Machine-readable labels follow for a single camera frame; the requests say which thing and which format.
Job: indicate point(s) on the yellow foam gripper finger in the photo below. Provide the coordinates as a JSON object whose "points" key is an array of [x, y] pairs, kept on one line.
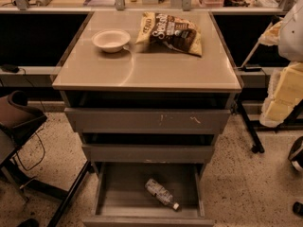
{"points": [[285, 91], [271, 35]]}

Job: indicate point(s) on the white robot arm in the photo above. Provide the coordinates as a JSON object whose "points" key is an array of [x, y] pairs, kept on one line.
{"points": [[290, 45]]}

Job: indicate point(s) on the grey drawer cabinet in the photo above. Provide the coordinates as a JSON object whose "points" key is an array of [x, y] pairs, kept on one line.
{"points": [[147, 77]]}

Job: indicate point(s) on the bottom grey drawer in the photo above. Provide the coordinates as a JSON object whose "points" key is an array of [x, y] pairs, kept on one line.
{"points": [[123, 201]]}

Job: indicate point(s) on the grey drawer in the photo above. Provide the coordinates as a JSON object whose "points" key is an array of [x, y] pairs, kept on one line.
{"points": [[148, 154], [123, 201], [149, 121]]}

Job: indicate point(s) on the middle grey drawer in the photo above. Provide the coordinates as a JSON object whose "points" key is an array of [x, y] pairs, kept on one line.
{"points": [[148, 154]]}

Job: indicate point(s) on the top grey drawer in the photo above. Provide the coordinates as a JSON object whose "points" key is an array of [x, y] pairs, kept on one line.
{"points": [[149, 121]]}

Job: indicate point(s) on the white leaning rod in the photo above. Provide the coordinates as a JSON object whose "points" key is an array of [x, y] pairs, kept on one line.
{"points": [[251, 53]]}

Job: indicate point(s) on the black device on ledge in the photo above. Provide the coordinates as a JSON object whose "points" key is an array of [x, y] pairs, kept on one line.
{"points": [[251, 68]]}

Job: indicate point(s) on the black table leg right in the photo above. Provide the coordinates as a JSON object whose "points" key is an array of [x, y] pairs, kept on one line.
{"points": [[257, 147]]}

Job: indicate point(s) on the yellow brown chip bag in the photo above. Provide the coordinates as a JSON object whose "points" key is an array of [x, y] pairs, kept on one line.
{"points": [[174, 32]]}

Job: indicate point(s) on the black shoe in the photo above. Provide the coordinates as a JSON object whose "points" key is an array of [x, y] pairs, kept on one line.
{"points": [[298, 208]]}

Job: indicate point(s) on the white bowl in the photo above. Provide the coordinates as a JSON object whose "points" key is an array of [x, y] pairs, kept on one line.
{"points": [[111, 40]]}

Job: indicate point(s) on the black power adapter left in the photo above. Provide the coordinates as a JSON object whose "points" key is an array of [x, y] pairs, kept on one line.
{"points": [[10, 68]]}

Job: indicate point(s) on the brown chair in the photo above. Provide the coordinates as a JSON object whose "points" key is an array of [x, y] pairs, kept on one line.
{"points": [[18, 122]]}

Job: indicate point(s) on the black diagonal frame leg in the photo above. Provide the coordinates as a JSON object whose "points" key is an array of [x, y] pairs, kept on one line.
{"points": [[70, 194]]}

